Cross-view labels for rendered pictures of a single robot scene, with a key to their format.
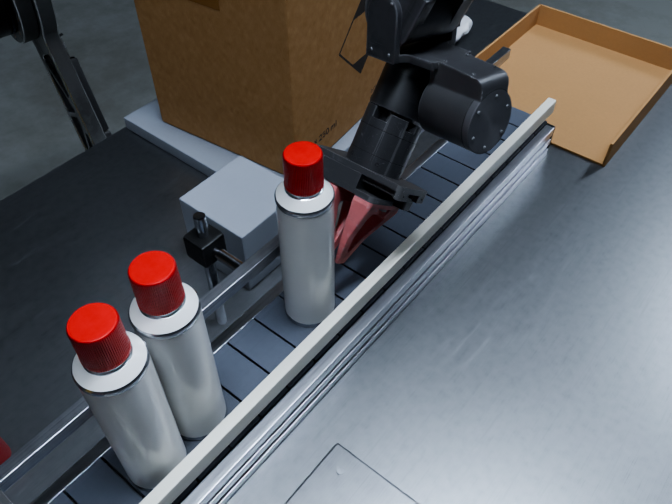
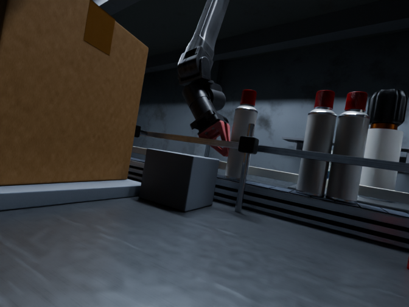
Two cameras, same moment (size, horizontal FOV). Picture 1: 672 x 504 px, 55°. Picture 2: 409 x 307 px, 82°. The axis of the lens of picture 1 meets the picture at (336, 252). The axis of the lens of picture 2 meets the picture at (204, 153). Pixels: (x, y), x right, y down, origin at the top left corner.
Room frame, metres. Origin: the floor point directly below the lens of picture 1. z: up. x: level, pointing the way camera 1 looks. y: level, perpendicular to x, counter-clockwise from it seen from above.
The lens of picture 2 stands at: (0.59, 0.54, 0.92)
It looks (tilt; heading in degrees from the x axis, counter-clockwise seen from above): 0 degrees down; 260
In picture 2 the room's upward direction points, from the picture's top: 9 degrees clockwise
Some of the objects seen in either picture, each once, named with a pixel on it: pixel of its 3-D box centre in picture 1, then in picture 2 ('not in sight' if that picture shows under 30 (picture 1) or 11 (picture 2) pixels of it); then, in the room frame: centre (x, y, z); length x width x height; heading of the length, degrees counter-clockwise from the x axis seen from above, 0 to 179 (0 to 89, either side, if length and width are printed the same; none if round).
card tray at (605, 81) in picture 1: (568, 75); not in sight; (0.89, -0.37, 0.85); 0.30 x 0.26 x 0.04; 141
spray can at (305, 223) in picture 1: (306, 239); (242, 135); (0.41, 0.03, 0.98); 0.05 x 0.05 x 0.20
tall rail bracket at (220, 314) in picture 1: (227, 282); (248, 167); (0.42, 0.11, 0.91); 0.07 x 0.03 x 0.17; 51
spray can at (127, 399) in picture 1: (129, 402); (349, 147); (0.24, 0.15, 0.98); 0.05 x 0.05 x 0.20
